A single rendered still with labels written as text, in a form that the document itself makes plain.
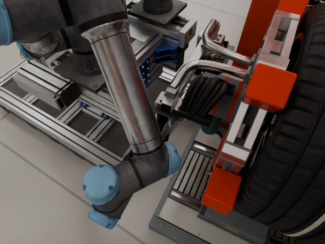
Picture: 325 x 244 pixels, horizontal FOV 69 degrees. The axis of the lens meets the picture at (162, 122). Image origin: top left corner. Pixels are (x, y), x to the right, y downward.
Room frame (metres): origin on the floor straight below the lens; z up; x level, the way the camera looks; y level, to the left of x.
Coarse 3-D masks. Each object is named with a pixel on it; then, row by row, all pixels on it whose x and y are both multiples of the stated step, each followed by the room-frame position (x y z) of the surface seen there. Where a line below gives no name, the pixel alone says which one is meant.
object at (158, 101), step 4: (164, 92) 0.47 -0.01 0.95; (160, 96) 0.45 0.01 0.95; (164, 96) 0.45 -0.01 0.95; (156, 100) 0.44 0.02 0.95; (160, 100) 0.44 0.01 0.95; (180, 100) 0.44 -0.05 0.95; (156, 104) 0.43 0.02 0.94; (160, 104) 0.43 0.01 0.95; (176, 104) 0.42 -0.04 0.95; (180, 104) 0.42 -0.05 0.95; (156, 108) 0.43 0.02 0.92; (160, 108) 0.42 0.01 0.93; (176, 108) 0.41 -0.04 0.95; (156, 112) 0.43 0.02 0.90; (160, 112) 0.42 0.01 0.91; (164, 112) 0.42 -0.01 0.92; (168, 112) 0.41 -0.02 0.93; (172, 112) 0.41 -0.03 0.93; (176, 112) 0.40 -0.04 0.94; (168, 116) 0.41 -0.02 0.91; (172, 116) 0.41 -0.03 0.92; (176, 116) 0.40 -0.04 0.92; (176, 120) 0.40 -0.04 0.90; (180, 120) 0.40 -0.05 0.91
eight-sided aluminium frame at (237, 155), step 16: (288, 16) 0.58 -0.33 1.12; (272, 32) 0.51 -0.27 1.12; (288, 32) 0.51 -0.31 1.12; (288, 48) 0.45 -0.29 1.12; (256, 64) 0.40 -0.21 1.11; (272, 64) 0.40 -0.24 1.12; (240, 112) 0.33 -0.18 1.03; (256, 112) 0.34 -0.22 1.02; (240, 128) 0.56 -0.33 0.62; (256, 128) 0.30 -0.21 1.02; (224, 144) 0.28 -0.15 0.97; (240, 144) 0.28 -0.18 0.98; (224, 160) 0.26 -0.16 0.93; (240, 160) 0.25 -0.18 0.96
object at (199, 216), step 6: (204, 210) 0.35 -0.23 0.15; (198, 216) 0.32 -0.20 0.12; (204, 216) 0.31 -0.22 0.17; (210, 222) 0.29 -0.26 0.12; (216, 222) 0.28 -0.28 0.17; (222, 228) 0.26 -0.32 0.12; (228, 228) 0.25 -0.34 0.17; (270, 228) 0.25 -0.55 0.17; (234, 234) 0.23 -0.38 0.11; (240, 234) 0.22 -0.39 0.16; (246, 240) 0.21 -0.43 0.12; (252, 240) 0.20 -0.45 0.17
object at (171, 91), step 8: (256, 56) 0.48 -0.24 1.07; (192, 64) 0.52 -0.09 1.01; (200, 64) 0.52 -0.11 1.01; (208, 64) 0.52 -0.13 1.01; (216, 64) 0.52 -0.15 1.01; (224, 64) 0.52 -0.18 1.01; (184, 72) 0.49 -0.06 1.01; (224, 72) 0.50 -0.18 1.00; (232, 72) 0.50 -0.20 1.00; (240, 72) 0.49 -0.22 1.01; (248, 72) 0.48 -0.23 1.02; (176, 80) 0.45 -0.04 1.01; (248, 80) 0.47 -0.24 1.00; (168, 88) 0.43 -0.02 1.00; (176, 88) 0.43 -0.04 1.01; (168, 96) 0.42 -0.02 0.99; (176, 96) 0.42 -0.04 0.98
